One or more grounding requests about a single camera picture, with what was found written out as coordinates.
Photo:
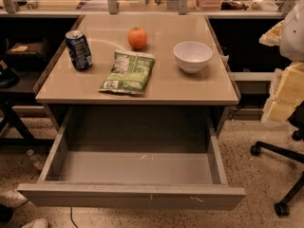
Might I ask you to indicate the blue soda can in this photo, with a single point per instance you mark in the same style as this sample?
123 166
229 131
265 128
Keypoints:
78 50

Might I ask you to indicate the white sneaker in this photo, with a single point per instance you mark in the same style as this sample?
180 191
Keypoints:
36 223
13 199

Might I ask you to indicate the white sneaker lower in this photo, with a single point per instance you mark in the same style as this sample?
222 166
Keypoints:
36 223

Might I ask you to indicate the white sneaker upper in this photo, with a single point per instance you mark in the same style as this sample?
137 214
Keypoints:
13 199

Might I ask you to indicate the plastic bottle on floor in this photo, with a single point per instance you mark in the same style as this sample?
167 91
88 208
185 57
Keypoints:
37 160

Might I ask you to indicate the black stand left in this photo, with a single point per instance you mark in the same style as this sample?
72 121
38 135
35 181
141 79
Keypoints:
17 90

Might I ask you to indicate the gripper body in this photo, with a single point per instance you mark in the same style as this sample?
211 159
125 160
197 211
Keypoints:
293 35

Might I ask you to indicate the orange fruit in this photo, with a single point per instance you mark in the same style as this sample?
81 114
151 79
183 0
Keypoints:
137 38

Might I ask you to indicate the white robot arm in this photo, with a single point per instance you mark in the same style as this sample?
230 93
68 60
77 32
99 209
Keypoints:
295 15

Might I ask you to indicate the green chip bag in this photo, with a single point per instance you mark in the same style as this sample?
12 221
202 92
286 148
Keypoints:
129 74

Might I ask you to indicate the grey top drawer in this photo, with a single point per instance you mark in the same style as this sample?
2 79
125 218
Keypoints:
132 157

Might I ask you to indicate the white bowl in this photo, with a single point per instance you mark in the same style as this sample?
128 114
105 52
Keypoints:
192 56

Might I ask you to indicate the black office chair base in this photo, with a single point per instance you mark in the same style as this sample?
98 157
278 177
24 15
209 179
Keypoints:
284 165

